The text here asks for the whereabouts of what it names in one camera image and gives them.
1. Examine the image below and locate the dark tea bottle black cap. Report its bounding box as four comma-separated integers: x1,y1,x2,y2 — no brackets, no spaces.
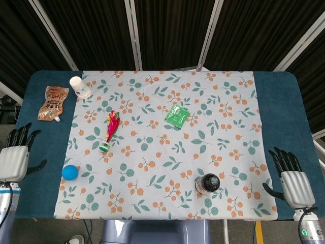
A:
194,173,221,198

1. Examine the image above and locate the white plastic cup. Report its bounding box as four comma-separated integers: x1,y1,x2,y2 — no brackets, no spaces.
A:
69,76,91,100

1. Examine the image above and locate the black folding screen white frame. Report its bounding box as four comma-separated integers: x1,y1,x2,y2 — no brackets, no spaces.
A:
0,0,325,158

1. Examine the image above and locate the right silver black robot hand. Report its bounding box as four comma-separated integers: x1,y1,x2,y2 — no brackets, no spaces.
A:
262,146,316,209

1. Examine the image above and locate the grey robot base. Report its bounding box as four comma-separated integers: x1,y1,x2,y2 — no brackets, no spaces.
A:
100,219,211,244

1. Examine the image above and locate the white sneaker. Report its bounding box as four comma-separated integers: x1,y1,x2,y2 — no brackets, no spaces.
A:
66,234,85,244

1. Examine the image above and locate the blue ball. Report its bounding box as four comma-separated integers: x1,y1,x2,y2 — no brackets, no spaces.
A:
61,165,80,181

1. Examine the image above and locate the brown spouted snack pouch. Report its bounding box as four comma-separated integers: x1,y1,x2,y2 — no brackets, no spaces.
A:
38,85,70,122

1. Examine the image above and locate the green tea sachet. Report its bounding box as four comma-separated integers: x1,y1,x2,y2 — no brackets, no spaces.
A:
164,104,191,131

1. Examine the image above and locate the blue table cover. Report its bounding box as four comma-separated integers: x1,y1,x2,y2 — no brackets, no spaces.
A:
14,70,321,221

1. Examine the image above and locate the red green toy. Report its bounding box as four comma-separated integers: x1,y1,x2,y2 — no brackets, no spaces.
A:
99,110,121,153

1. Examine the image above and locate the floral tablecloth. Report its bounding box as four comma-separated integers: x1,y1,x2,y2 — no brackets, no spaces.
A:
53,69,278,221

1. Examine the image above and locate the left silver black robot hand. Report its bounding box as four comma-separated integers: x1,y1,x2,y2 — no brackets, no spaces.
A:
0,123,48,183

